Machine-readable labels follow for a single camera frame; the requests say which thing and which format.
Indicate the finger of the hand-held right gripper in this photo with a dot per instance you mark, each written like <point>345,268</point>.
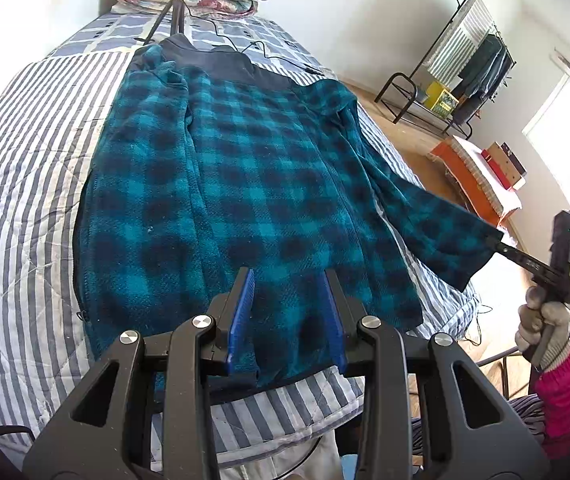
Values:
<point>525,261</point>

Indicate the teal plaid fleece jacket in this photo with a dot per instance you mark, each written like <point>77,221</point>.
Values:
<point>265,185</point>

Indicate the blue hanging shirt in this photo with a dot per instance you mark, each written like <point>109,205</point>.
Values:
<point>502,70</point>

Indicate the brown cardboard box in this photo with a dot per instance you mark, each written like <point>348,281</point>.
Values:
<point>507,172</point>

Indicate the dark flat box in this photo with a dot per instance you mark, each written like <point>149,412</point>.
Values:
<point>515,160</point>

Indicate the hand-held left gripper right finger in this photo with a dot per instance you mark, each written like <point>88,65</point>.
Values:
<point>334,320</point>

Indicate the small green bucket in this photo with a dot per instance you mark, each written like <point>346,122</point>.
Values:
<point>420,96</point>

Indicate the black metal clothes rack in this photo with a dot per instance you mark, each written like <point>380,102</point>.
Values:
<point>445,28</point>

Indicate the blue checked bed sheet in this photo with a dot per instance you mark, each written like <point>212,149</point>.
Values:
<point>100,30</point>

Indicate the black tripod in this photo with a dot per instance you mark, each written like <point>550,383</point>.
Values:
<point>159,17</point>

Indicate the grey striped cloth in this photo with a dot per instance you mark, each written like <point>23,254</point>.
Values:
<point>520,420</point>

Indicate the red flat box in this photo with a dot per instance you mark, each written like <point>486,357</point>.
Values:
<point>490,160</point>

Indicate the yellow plastic crate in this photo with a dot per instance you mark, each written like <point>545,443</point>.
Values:
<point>440,100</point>

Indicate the white lace table cloth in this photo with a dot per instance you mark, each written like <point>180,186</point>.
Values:
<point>480,175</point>

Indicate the dark green hanging jacket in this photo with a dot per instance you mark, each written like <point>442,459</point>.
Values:
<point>482,60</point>

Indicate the black metal frame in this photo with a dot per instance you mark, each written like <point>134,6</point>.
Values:
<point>506,380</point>

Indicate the blue white striped quilt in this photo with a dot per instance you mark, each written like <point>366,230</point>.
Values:
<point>25,185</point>

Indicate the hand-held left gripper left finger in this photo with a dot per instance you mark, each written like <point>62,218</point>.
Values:
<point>240,320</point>

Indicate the orange cloth covered table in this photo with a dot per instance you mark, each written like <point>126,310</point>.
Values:
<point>447,157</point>

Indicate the dark hanging trousers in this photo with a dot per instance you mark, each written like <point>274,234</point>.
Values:
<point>465,110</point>

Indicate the green white striped hanging cloth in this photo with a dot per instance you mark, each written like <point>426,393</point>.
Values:
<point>460,40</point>

